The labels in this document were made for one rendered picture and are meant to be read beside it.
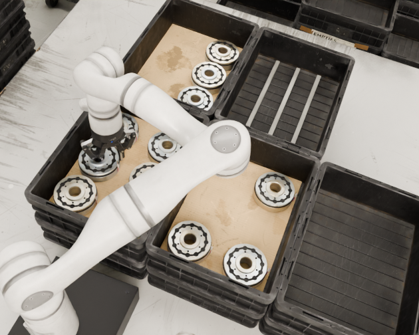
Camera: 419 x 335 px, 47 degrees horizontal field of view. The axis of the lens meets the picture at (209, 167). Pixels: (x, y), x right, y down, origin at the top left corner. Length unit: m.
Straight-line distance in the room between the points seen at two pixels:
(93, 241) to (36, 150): 0.70
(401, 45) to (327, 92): 1.06
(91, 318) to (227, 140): 0.54
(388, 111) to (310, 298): 0.80
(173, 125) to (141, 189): 0.16
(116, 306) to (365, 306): 0.57
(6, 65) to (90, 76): 1.38
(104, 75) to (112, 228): 0.32
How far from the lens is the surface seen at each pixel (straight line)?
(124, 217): 0.85
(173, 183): 0.85
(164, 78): 1.48
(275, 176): 1.27
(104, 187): 1.26
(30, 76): 1.70
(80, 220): 1.11
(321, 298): 1.19
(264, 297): 1.05
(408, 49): 2.55
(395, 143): 1.68
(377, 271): 1.27
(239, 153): 0.86
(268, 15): 2.65
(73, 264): 0.87
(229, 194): 1.25
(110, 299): 1.19
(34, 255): 0.90
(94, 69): 0.99
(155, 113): 0.94
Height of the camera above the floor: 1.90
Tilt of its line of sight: 56 degrees down
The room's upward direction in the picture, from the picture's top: 10 degrees clockwise
